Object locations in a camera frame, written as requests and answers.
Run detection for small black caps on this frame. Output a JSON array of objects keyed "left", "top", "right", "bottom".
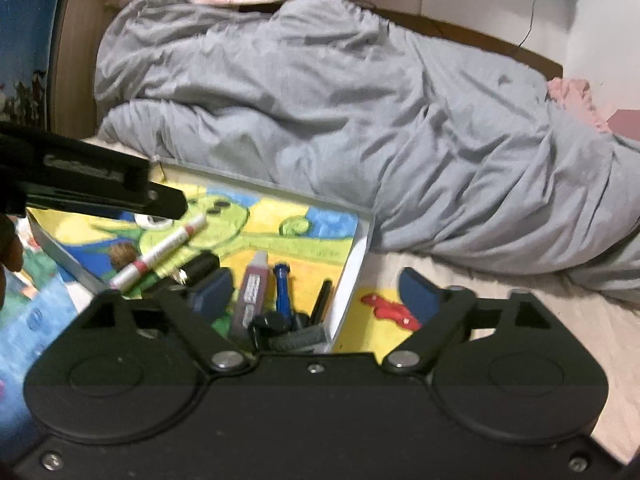
[{"left": 249, "top": 311, "right": 312, "bottom": 352}]

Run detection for blue dotted wall hanging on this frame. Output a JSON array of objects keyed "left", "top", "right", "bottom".
[{"left": 0, "top": 0, "right": 63, "bottom": 128}]

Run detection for black wall cable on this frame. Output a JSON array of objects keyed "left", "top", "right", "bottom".
[{"left": 517, "top": 0, "right": 538, "bottom": 48}]

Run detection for yellow drawing with red figure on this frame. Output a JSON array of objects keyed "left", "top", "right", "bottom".
[{"left": 330, "top": 284, "right": 428, "bottom": 357}]

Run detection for grey duvet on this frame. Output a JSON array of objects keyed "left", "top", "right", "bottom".
[{"left": 94, "top": 0, "right": 640, "bottom": 306}]

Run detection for dark brown headboard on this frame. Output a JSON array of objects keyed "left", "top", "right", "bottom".
[{"left": 240, "top": 2, "right": 565, "bottom": 82}]

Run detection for blue painted drawing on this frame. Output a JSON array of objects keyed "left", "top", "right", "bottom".
[{"left": 0, "top": 255, "right": 81, "bottom": 441}]

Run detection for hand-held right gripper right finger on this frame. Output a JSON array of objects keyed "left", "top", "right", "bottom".
[{"left": 381, "top": 266, "right": 555, "bottom": 372}]

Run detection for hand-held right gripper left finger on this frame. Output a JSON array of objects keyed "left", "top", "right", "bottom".
[{"left": 77, "top": 267, "right": 253, "bottom": 374}]

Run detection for black cylindrical object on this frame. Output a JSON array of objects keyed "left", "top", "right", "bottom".
[{"left": 172, "top": 251, "right": 222, "bottom": 287}]

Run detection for wooden bed frame board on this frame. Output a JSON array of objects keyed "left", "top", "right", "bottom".
[{"left": 47, "top": 0, "right": 128, "bottom": 141}]

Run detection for grey ribbed handle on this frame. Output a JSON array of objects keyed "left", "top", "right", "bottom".
[{"left": 267, "top": 327, "right": 328, "bottom": 354}]

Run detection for white marker with red caps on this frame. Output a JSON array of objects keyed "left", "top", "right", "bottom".
[{"left": 108, "top": 214, "right": 207, "bottom": 291}]

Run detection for green and yellow drawing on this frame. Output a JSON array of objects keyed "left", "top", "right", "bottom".
[{"left": 30, "top": 180, "right": 361, "bottom": 331}]

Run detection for blue pen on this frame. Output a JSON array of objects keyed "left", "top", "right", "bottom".
[{"left": 272, "top": 261, "right": 295, "bottom": 322}]

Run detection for black pen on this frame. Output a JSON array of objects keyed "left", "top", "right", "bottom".
[{"left": 311, "top": 279, "right": 334, "bottom": 327}]

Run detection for grey shallow tray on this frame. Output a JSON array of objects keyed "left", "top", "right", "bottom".
[{"left": 27, "top": 157, "right": 377, "bottom": 356}]

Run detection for red glue tube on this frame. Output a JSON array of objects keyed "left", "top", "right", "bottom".
[{"left": 229, "top": 250, "right": 271, "bottom": 342}]

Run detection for crumpled pink cloth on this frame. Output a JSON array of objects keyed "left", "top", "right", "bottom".
[{"left": 545, "top": 77, "right": 613, "bottom": 133}]

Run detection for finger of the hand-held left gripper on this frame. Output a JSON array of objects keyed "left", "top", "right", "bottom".
[{"left": 141, "top": 182, "right": 189, "bottom": 221}]

